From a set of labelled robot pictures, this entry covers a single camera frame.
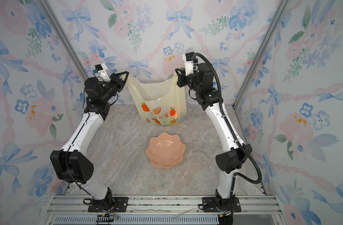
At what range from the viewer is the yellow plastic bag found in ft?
2.45

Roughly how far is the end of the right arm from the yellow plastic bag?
3 cm

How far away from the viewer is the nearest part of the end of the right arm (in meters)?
0.60
